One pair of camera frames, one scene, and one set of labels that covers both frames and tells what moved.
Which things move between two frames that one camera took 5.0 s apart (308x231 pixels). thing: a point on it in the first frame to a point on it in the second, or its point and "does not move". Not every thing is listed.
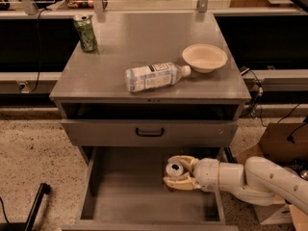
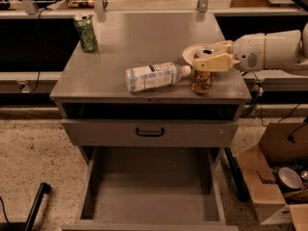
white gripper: [207, 172] to [248, 52]
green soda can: [87, 34] does not move
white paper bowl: [204, 58] does not move
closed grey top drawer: [147, 132] does not move
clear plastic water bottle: [154, 76] does not move
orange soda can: [174, 169] to [202, 81]
